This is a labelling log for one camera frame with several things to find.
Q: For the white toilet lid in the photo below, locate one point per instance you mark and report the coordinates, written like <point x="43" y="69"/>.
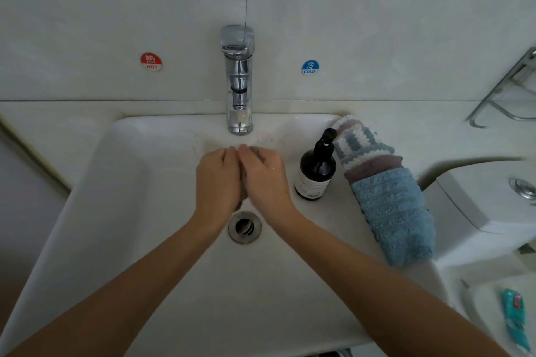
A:
<point x="494" y="319"/>

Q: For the grey yellow striped cloth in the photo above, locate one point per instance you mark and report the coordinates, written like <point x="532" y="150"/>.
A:
<point x="358" y="143"/>

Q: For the chrome flush button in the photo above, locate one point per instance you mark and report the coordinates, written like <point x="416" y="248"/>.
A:
<point x="525" y="189"/>

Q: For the white ceramic sink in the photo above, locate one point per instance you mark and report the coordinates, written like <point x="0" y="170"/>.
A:
<point x="251" y="294"/>

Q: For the chrome faucet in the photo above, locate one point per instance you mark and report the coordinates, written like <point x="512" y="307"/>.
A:
<point x="239" y="76"/>

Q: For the person's right forearm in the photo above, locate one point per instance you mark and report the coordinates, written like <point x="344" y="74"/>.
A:
<point x="394" y="298"/>

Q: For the person's left hand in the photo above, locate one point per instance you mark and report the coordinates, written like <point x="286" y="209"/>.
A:
<point x="219" y="189"/>

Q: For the person's left forearm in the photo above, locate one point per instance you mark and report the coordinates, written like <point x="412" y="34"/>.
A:
<point x="109" y="302"/>

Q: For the person's right hand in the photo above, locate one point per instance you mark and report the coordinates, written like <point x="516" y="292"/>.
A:
<point x="266" y="185"/>

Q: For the red round sticker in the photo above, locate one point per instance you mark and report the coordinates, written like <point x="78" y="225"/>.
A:
<point x="151" y="61"/>

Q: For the metal wall shelf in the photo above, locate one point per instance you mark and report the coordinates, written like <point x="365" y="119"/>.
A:
<point x="498" y="101"/>

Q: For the pink white striped cloth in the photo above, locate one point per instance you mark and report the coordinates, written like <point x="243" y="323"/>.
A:
<point x="348" y="122"/>

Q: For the white toilet tank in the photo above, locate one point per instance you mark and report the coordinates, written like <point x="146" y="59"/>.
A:
<point x="482" y="214"/>

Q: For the metal sink drain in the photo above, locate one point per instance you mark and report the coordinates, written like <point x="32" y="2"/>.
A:
<point x="244" y="226"/>

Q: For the teal tube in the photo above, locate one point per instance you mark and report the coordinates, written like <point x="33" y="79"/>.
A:
<point x="516" y="319"/>

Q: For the gray patterned trousers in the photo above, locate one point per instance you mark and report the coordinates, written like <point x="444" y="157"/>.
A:
<point x="331" y="353"/>

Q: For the black pump soap bottle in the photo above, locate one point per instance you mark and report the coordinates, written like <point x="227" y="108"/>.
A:
<point x="316" y="173"/>

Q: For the blue stained cloth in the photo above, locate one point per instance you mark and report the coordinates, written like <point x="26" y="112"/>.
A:
<point x="394" y="214"/>

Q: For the blue round sticker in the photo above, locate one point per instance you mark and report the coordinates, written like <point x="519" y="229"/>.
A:
<point x="310" y="67"/>

